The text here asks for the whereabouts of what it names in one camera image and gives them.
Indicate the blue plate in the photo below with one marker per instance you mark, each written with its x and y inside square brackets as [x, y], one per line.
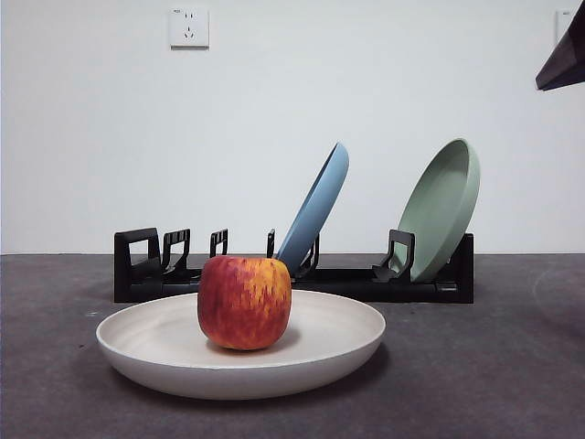
[315, 210]

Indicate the white wall socket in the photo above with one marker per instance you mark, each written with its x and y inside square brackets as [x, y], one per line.
[189, 28]
[561, 27]

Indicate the pale yellow plate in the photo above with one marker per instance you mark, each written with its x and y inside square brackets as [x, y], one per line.
[137, 356]

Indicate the red yellow apple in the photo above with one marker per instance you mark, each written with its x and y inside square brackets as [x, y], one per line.
[244, 302]

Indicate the green plate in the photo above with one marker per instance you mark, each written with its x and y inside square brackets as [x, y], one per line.
[439, 206]

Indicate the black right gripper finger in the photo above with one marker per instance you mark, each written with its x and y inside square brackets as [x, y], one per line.
[566, 59]

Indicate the black plate rack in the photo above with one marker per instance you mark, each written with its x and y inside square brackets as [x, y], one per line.
[347, 285]

